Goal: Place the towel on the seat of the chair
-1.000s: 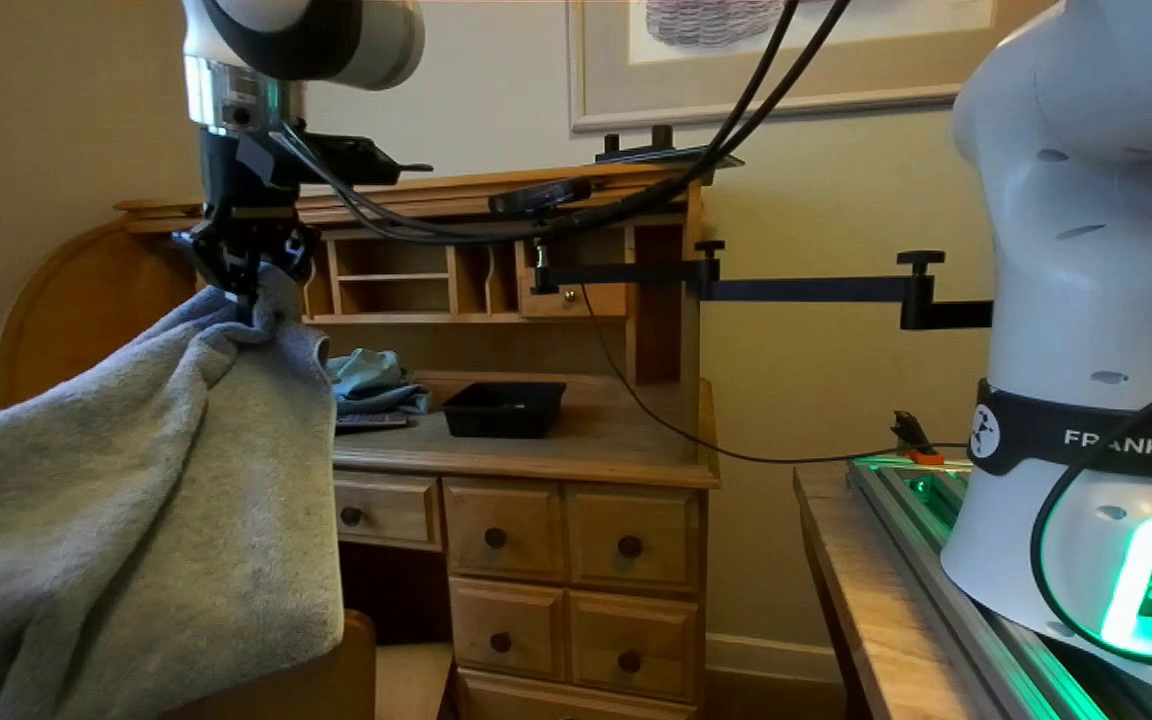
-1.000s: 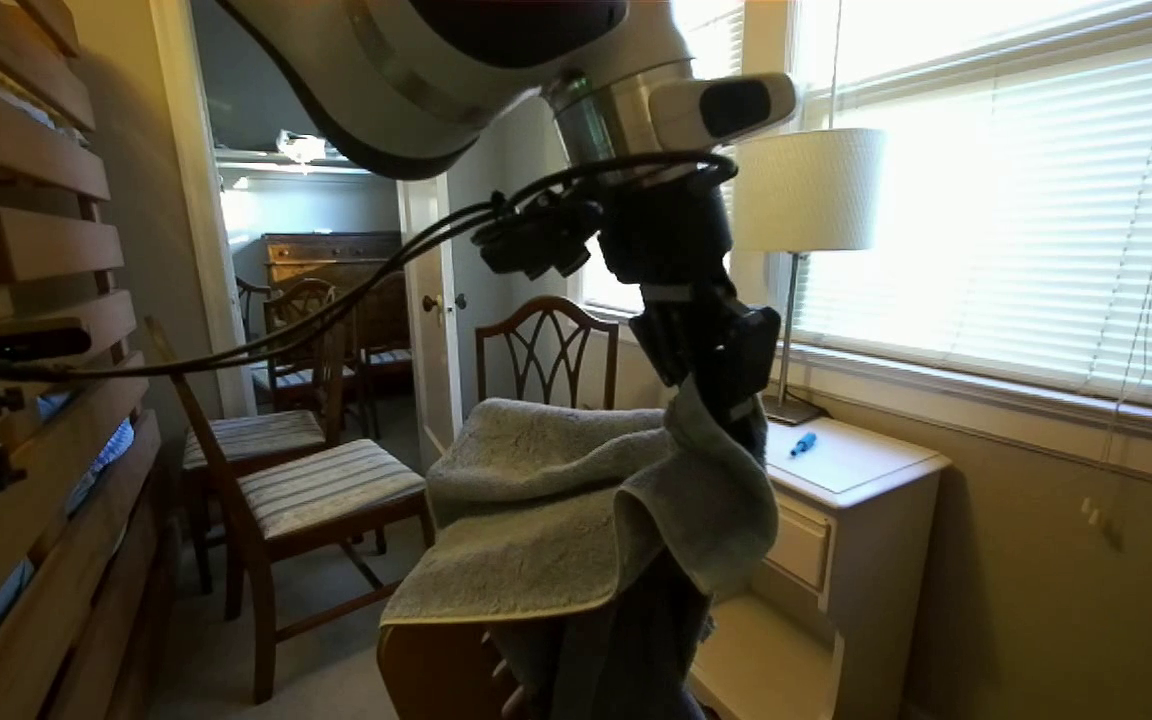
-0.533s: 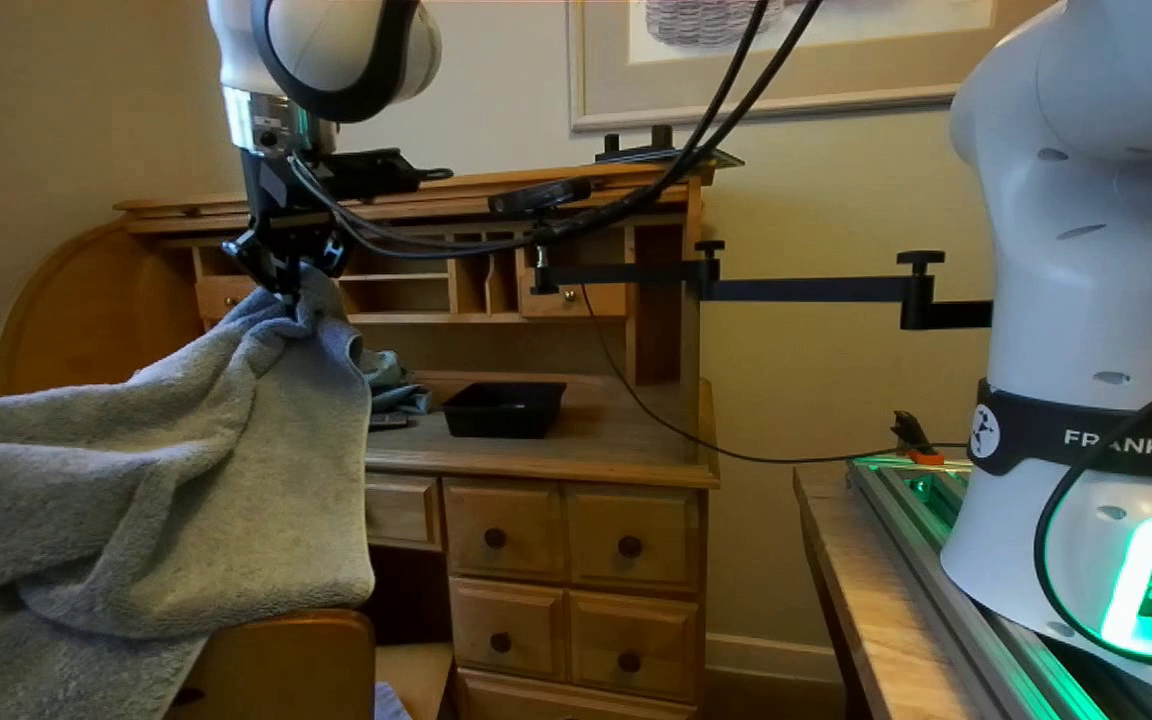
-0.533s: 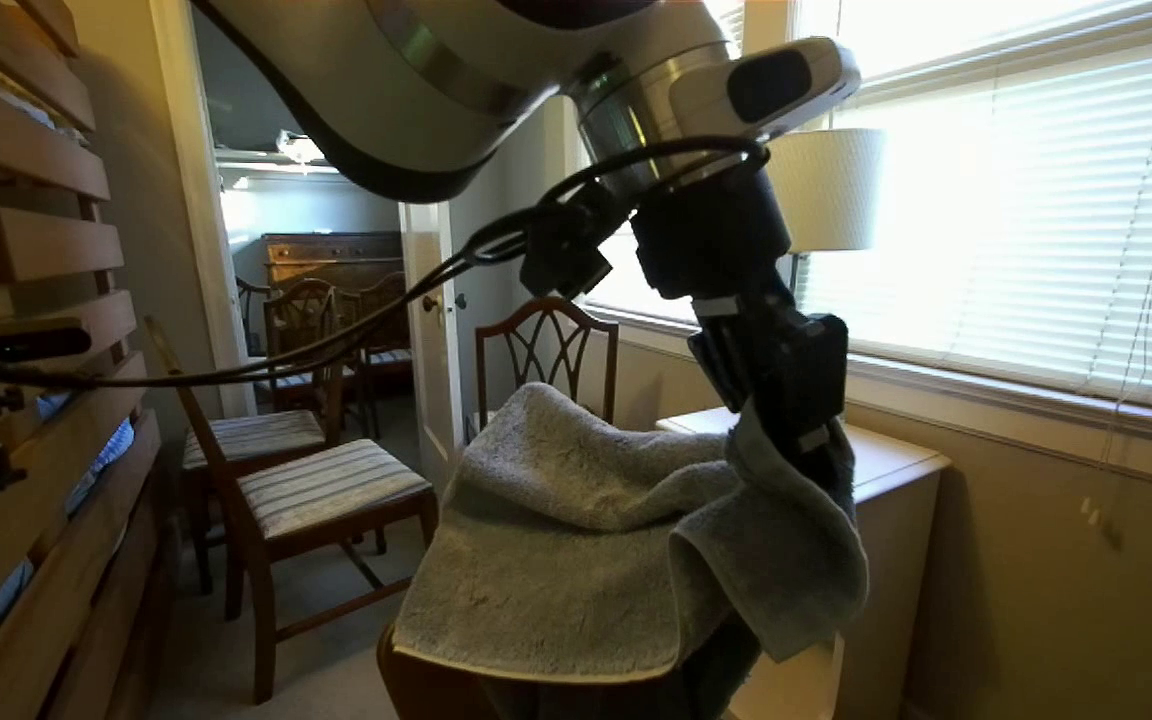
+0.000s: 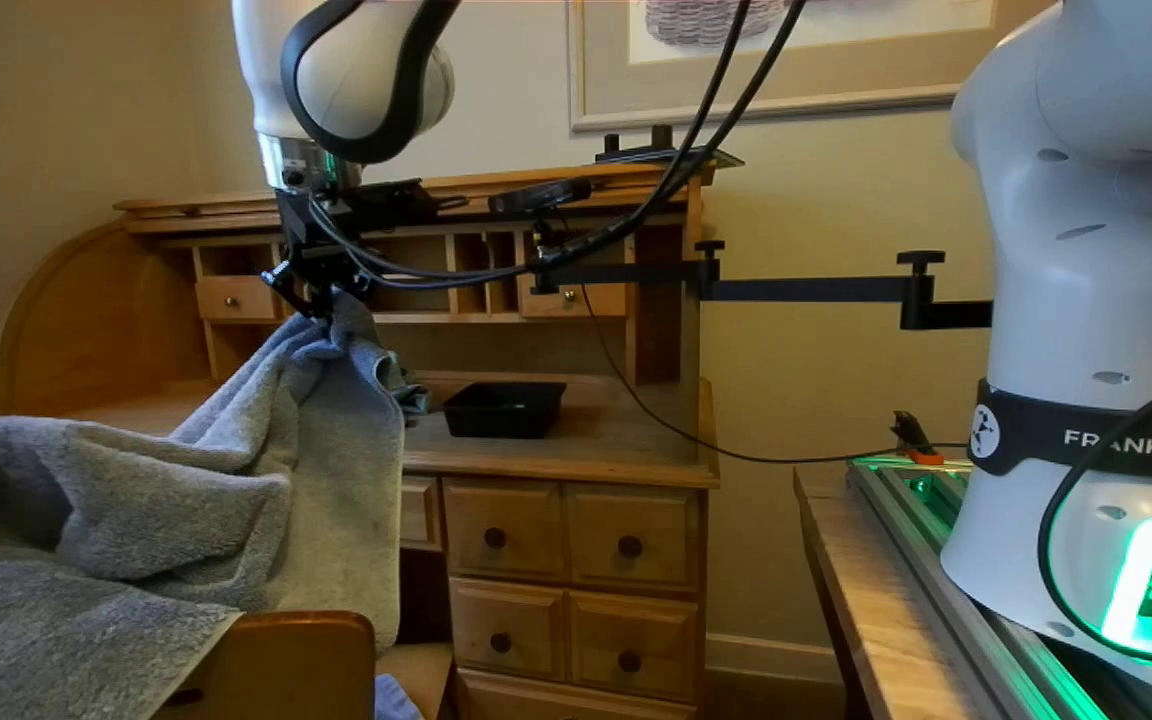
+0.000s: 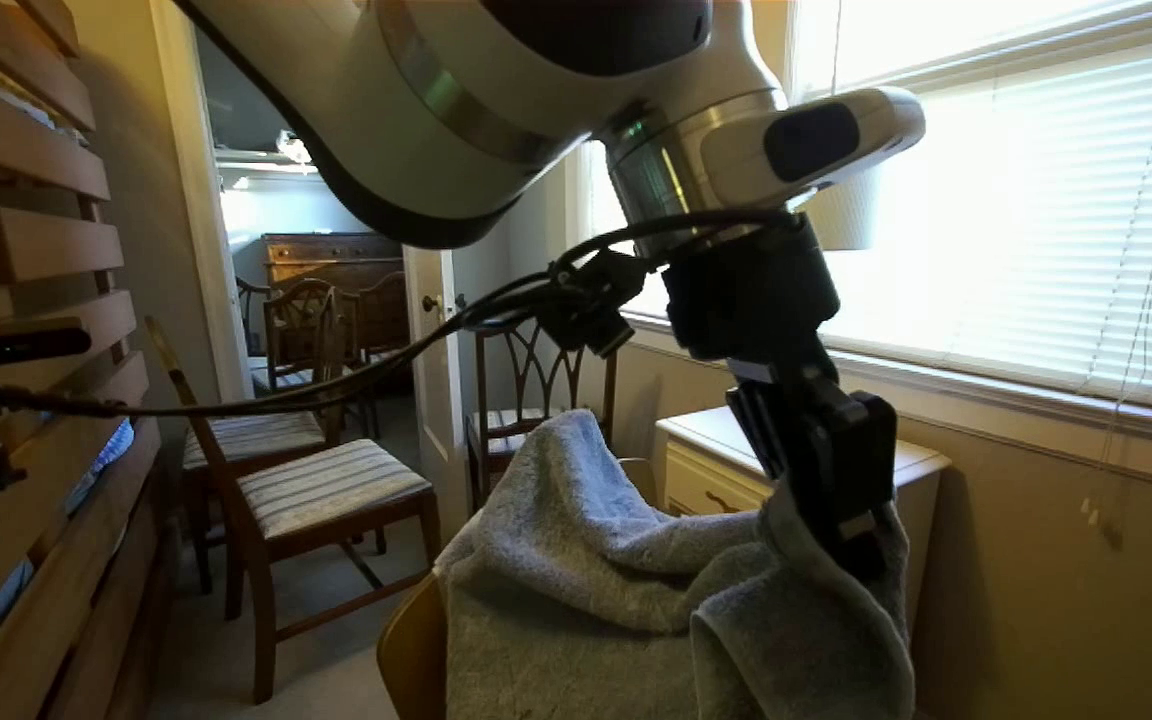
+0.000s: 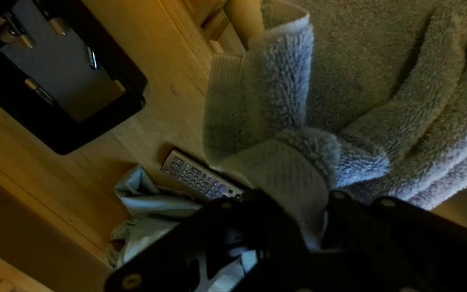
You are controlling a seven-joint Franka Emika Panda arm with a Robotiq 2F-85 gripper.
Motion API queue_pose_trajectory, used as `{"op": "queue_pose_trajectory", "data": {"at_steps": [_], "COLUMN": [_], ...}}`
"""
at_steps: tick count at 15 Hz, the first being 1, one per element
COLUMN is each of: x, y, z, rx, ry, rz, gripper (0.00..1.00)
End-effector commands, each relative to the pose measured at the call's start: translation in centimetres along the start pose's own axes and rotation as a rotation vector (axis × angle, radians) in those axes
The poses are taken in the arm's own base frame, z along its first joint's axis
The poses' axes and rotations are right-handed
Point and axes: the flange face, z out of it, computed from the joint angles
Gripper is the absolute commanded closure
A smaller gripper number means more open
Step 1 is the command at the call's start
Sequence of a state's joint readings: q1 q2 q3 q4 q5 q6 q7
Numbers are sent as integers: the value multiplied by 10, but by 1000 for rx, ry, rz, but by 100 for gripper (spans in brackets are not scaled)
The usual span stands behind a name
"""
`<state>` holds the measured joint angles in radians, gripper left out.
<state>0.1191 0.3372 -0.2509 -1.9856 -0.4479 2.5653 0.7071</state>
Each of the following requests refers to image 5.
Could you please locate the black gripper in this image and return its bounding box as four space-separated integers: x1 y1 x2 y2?
261 178 389 321

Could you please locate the grey-blue terry towel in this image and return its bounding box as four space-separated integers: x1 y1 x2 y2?
0 293 437 720

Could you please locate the light plywood chair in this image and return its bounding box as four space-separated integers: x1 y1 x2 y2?
153 607 460 720

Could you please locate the small wooden cubby drawer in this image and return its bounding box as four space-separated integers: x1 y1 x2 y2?
193 273 284 329

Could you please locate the small black device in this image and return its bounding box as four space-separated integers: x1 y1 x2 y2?
485 178 576 218

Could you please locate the black plastic tray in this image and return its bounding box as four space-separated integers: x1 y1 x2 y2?
441 377 572 443

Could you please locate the narrow wooden desk drawer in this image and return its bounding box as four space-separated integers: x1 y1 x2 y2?
396 472 449 554

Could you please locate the wooden roll-top desk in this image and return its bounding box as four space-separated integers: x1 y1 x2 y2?
0 158 727 720

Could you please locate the wooden drawer with round knob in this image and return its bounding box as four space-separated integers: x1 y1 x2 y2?
441 474 572 588
562 588 706 708
445 572 572 680
559 481 706 601

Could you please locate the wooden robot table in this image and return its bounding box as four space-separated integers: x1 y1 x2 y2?
789 449 1152 720

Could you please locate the framed wall picture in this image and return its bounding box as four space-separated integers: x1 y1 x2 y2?
559 0 1064 139

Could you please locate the thin black cable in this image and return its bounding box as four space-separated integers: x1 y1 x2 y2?
572 282 921 472

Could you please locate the black orange cable plug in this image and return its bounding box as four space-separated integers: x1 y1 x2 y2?
882 406 949 468

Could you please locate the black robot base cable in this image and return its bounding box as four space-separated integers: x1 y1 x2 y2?
1031 349 1152 671

